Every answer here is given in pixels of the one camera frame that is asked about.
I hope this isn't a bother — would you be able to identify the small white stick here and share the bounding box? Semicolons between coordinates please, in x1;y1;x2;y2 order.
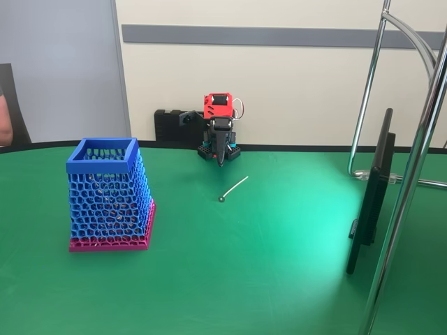
218;175;249;202

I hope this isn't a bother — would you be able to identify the person's bare forearm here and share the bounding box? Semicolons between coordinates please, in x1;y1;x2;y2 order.
0;94;14;146

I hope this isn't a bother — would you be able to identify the blue and magenta mesh basket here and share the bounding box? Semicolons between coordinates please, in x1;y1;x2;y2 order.
66;137;157;253

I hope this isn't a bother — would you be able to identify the black plastic case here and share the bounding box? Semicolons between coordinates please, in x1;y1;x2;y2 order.
154;109;205;142

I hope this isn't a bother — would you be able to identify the black flat monitor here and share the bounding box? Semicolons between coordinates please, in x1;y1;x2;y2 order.
345;107;397;276

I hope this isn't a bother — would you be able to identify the chrome tube stand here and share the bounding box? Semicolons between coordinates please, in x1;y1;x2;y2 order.
347;0;447;335

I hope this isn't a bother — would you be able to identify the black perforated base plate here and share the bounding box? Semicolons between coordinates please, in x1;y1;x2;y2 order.
197;143;242;161

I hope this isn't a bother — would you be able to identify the red and white servo cable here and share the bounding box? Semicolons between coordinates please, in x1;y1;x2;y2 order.
232;98;246;120

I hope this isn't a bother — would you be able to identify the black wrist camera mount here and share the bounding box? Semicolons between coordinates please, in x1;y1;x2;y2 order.
178;110;197;128

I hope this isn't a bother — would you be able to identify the grey wall rail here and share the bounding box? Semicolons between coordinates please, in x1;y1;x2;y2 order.
121;23;447;50

